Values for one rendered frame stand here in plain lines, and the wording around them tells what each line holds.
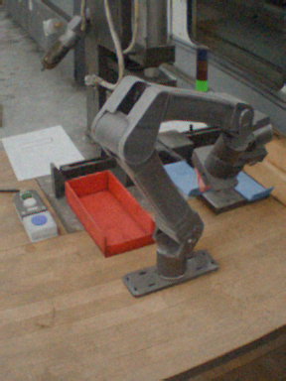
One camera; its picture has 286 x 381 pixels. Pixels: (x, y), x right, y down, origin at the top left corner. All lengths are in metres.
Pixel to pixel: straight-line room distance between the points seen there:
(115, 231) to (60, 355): 0.40
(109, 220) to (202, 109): 0.45
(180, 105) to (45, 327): 0.48
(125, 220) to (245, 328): 0.43
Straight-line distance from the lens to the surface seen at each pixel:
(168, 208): 0.94
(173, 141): 1.41
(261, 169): 1.38
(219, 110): 0.92
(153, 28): 1.24
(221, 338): 0.96
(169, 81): 1.28
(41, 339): 0.96
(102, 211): 1.27
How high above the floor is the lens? 1.61
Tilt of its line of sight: 32 degrees down
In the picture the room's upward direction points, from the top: straight up
